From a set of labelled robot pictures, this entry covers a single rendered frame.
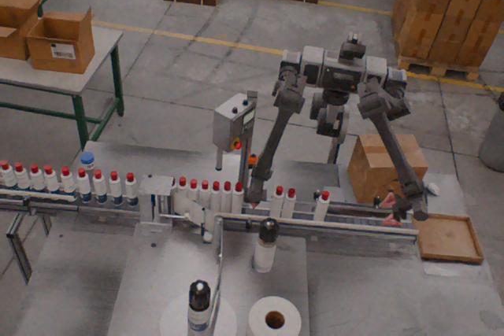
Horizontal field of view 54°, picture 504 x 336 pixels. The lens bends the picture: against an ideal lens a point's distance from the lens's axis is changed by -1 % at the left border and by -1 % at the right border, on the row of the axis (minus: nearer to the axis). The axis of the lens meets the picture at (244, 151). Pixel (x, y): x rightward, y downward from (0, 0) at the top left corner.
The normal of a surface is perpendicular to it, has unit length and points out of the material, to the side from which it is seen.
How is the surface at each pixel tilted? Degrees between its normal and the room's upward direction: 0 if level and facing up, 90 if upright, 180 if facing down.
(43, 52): 90
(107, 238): 0
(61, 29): 88
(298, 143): 0
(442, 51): 90
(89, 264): 0
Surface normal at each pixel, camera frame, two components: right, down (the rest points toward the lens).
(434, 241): 0.08, -0.72
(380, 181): 0.08, 0.69
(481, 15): -0.14, 0.68
